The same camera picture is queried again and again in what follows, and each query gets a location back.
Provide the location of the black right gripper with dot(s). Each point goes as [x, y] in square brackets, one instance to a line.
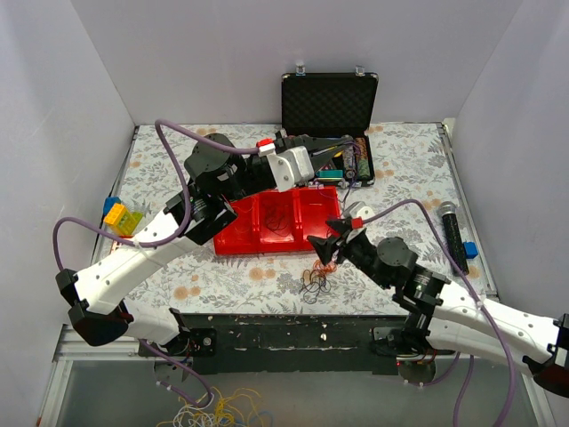
[342, 242]

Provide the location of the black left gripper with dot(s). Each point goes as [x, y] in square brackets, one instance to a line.
[300, 143]

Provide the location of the red plastic compartment tray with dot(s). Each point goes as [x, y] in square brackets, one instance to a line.
[278, 222]

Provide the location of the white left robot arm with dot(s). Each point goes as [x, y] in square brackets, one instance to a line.
[219, 174]

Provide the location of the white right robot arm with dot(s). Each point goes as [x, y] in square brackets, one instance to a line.
[443, 315]

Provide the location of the black poker chip case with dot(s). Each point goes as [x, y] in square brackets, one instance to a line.
[330, 105]

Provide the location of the floral patterned table mat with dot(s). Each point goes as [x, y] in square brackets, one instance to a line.
[413, 177]

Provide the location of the black handheld microphone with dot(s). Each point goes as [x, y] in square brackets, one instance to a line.
[447, 213]

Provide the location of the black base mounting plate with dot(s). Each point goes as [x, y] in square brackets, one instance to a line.
[217, 344]

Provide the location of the small blue cube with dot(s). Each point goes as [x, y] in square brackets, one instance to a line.
[470, 250]

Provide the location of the yellow green toy bricks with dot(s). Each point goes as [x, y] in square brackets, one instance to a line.
[121, 220]

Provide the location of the blue toy brick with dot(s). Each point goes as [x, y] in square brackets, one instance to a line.
[109, 203]

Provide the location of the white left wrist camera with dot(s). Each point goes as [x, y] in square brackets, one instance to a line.
[290, 168]

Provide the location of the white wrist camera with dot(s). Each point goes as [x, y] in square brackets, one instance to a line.
[357, 213]
[290, 168]

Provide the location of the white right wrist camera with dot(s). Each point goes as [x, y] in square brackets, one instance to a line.
[357, 213]

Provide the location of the aluminium frame rail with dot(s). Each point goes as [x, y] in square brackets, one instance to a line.
[71, 346]

